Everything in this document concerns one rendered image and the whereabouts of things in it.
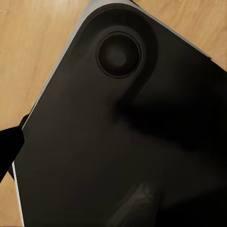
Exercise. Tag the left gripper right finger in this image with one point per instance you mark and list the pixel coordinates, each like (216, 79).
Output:
(219, 140)

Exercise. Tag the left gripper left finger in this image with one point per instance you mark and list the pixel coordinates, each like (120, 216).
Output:
(11, 142)

